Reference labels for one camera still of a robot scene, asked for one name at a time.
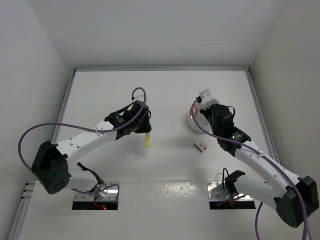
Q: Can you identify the yellow highlighter pen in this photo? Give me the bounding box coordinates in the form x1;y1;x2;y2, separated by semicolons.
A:
145;133;151;148

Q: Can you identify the pink white stapler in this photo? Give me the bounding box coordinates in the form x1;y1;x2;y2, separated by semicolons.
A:
194;142;208;153

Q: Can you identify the pink highlighter pen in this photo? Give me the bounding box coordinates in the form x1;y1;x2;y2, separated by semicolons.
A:
190;105;199;119

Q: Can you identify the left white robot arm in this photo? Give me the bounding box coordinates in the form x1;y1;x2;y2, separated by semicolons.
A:
31;101;152;195

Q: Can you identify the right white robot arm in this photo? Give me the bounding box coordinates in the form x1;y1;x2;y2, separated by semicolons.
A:
200;104;320;228

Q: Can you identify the white round divided container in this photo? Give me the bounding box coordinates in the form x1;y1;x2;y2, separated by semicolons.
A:
187;103;212;134

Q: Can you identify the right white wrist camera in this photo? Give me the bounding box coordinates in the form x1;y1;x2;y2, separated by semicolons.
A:
198;89;220;113

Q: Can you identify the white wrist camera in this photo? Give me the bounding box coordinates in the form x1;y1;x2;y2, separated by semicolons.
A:
133;95;148;104
198;89;220;113

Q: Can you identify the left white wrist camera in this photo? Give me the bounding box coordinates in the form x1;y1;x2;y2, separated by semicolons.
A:
133;95;148;104

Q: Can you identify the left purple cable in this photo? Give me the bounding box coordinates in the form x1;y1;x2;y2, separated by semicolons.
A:
18;87;148;198

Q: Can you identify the purple cable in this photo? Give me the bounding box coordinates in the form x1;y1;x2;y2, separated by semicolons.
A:
18;87;148;198
190;97;308;240

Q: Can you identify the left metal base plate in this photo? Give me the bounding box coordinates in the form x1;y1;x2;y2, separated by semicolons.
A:
73;181;120;203

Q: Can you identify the metal base plate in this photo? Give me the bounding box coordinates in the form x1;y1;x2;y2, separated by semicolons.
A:
73;181;120;203
207;181;254;203

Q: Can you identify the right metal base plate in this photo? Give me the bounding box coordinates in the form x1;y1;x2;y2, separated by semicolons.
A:
207;181;254;203

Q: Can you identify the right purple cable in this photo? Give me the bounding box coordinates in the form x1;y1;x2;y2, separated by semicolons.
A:
190;97;308;240

